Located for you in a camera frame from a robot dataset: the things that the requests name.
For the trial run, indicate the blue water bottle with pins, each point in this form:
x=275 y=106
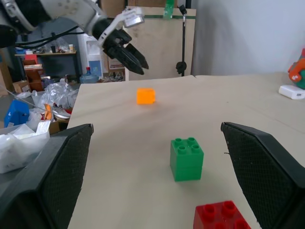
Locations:
x=88 y=77

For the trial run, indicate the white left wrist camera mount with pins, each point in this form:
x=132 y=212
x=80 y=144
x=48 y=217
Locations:
x=133 y=20

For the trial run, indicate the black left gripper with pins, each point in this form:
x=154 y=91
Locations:
x=119 y=38

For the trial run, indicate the green studded building block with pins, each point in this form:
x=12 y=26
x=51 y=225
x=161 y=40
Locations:
x=187 y=162

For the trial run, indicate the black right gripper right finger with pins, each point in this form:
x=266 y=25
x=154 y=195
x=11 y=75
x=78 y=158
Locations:
x=269 y=176

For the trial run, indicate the black pole stand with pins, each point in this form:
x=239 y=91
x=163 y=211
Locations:
x=183 y=43

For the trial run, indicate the crumpled clear plastic bags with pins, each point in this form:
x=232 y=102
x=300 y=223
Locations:
x=57 y=95

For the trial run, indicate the grey cluttered shelf table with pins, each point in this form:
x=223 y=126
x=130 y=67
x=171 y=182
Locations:
x=59 y=62

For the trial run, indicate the blue box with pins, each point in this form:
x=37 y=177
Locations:
x=16 y=114

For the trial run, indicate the orange colourful toy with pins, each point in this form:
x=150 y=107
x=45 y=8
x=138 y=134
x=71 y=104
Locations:
x=297 y=74

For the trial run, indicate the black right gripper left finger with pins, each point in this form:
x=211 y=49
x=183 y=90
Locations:
x=35 y=181

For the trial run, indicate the brown cardboard box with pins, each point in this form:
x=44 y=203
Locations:
x=21 y=86

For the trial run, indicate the clear plastic bin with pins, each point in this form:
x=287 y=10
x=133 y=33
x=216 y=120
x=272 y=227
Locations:
x=19 y=148

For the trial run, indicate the red studded building block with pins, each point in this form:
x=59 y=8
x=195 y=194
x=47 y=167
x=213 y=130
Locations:
x=214 y=219

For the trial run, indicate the light wooden board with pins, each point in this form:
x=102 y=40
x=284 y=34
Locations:
x=162 y=47

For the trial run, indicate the red orange stacked crates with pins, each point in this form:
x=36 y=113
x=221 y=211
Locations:
x=33 y=71

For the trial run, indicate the white rectangular box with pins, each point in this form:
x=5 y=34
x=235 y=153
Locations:
x=291 y=91

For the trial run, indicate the green tape strip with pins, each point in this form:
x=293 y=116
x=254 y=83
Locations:
x=169 y=10

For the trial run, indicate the orange cube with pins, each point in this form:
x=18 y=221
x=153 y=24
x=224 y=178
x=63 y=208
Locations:
x=145 y=96

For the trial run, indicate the white water dispenser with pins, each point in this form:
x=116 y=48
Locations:
x=94 y=55

